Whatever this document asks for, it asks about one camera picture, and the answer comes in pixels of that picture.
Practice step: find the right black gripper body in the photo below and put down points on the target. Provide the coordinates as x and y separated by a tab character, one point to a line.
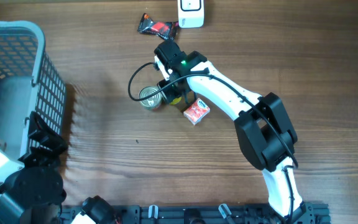
169	89

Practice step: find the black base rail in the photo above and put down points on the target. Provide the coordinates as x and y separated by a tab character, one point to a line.
245	214

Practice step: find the yellow plastic jar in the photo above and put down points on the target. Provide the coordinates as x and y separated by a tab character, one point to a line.
175	101

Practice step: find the black hex wrench packet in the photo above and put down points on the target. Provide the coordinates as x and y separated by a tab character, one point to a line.
164	30

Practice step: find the white barcode scanner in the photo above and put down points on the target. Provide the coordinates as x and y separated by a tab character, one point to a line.
190	13

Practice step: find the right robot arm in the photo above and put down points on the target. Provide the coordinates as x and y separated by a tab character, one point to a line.
265	133

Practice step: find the red snack packet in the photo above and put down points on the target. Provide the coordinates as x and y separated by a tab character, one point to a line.
197	111

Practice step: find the grey plastic basket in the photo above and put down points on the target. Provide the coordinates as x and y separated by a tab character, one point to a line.
32	101

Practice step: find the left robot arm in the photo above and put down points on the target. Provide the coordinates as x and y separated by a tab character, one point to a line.
35	193

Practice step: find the silver tin can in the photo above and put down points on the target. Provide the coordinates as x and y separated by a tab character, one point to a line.
153	102

